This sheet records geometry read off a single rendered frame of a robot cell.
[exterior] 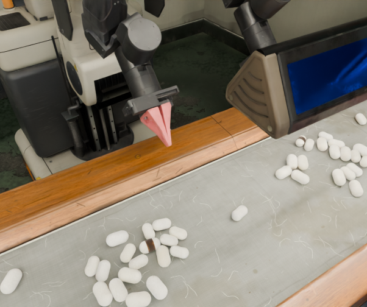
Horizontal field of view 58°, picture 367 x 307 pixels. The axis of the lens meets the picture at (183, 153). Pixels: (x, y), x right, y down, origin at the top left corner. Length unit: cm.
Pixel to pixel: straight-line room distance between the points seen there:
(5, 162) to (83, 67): 113
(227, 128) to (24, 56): 74
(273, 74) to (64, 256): 45
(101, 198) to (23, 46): 71
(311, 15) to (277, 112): 208
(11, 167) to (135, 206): 138
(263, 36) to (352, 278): 46
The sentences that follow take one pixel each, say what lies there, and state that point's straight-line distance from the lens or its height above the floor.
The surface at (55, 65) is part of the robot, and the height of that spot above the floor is 67.
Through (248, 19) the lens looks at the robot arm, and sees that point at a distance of 73.
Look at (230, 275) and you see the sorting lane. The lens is 56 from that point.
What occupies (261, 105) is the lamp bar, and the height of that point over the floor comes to 107.
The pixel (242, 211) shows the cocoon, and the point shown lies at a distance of 61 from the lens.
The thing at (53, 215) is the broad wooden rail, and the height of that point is 76.
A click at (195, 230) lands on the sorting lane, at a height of 74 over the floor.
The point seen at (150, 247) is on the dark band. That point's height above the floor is 76.
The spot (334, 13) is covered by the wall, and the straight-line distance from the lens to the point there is 227.
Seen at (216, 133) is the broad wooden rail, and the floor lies 76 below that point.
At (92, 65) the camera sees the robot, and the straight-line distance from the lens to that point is 97.
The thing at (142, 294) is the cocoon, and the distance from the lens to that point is 52.
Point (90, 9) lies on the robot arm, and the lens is 62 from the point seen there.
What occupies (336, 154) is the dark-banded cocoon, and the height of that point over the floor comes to 76.
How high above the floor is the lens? 124
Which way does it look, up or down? 43 degrees down
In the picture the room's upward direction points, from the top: straight up
